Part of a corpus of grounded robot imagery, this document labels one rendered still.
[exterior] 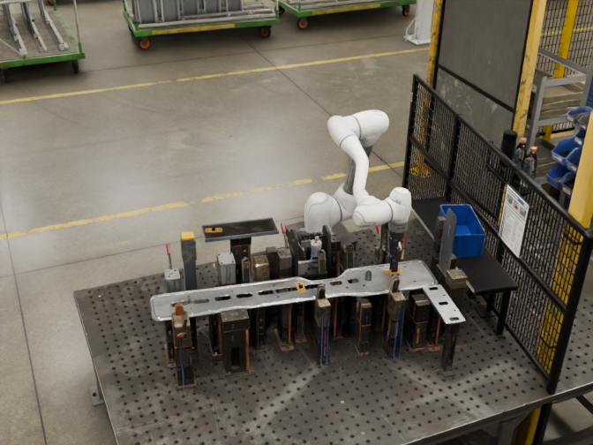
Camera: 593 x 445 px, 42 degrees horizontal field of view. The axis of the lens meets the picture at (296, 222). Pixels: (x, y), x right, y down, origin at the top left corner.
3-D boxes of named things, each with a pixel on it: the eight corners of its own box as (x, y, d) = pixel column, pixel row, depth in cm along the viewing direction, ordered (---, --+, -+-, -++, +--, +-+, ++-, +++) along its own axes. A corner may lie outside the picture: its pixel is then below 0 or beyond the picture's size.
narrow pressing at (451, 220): (447, 276, 375) (456, 217, 357) (438, 264, 384) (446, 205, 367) (448, 276, 375) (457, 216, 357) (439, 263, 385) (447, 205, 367)
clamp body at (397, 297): (386, 361, 366) (392, 303, 348) (378, 345, 376) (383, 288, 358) (403, 358, 368) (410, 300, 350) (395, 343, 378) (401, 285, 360)
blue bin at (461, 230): (451, 257, 385) (454, 235, 378) (437, 225, 411) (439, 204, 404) (483, 256, 386) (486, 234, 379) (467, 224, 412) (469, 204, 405)
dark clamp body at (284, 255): (276, 323, 390) (277, 260, 370) (271, 307, 400) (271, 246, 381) (296, 320, 392) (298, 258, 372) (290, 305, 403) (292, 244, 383)
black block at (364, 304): (357, 359, 367) (361, 311, 352) (350, 345, 376) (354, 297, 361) (373, 357, 369) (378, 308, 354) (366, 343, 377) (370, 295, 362)
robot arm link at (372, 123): (325, 208, 446) (356, 198, 454) (339, 228, 437) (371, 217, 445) (346, 108, 388) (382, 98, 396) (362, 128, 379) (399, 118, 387)
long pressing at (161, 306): (153, 326, 340) (153, 323, 339) (148, 296, 359) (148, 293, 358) (440, 286, 370) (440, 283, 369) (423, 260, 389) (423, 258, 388)
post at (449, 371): (444, 377, 357) (451, 328, 342) (434, 361, 366) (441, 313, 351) (456, 374, 358) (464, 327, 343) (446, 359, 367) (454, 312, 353)
